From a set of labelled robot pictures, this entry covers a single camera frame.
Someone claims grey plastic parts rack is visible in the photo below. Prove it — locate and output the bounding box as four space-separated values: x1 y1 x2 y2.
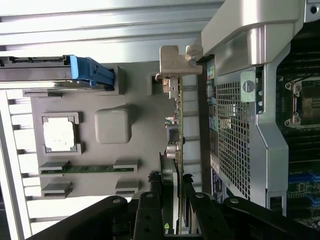
22 66 183 201

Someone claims green RAM stick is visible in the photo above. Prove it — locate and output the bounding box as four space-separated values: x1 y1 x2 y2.
39 164 138 175

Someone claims black open PC case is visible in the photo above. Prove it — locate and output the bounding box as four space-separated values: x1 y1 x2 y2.
196 0 320 218

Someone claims green motherboard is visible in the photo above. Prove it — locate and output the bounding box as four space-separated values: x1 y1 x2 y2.
274 42 320 221

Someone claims blue expansion slot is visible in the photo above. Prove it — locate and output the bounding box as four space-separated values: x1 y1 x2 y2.
287 170 320 181

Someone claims silver CPU chip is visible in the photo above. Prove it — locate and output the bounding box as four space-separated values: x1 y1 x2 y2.
42 117 77 152

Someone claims CPU socket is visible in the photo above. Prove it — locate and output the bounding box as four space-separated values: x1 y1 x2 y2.
284 78 320 130

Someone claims hard disk in blue carrier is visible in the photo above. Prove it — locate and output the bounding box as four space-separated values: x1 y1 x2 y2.
0 55 116 91

